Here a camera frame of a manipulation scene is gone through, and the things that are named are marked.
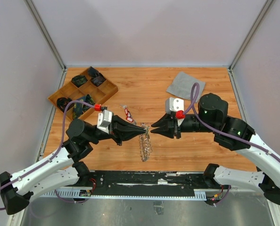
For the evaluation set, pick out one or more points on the grey cloth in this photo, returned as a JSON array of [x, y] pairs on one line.
[[182, 84]]

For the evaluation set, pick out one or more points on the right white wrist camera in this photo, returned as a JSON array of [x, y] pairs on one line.
[[174, 105]]

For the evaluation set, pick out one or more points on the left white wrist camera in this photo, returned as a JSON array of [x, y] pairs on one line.
[[104, 121]]

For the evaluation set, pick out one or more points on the wooden compartment tray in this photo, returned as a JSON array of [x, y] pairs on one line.
[[100, 94]]

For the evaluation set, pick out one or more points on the dark rolled fabric back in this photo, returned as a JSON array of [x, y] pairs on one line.
[[92, 72]]

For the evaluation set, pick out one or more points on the red key tag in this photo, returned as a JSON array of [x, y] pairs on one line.
[[130, 119], [127, 113]]

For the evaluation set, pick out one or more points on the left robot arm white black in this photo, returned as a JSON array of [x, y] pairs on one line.
[[64, 166]]

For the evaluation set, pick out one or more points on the dark green rolled fabric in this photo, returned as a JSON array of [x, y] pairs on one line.
[[79, 80]]

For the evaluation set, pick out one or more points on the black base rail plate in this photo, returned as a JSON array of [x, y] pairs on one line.
[[146, 183]]

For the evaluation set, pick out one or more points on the metal disc keyring holder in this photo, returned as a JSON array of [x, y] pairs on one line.
[[145, 143]]

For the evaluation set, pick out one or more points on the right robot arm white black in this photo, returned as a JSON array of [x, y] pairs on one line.
[[231, 133]]

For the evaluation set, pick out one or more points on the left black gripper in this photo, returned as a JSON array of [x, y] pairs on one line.
[[120, 130]]

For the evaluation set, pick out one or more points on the grey slotted cable duct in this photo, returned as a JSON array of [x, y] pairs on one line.
[[77, 193]]

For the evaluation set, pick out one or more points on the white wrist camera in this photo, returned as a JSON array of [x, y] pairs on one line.
[[104, 121], [174, 105]]

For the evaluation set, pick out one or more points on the blue patterned folded fabric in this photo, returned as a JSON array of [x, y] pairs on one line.
[[79, 109]]

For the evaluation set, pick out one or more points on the black rolled belt fabric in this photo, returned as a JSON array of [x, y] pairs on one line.
[[63, 102]]

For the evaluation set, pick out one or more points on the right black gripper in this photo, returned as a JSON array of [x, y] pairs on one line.
[[168, 126]]

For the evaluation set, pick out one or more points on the dark rolled fabric right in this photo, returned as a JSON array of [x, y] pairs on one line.
[[97, 81]]

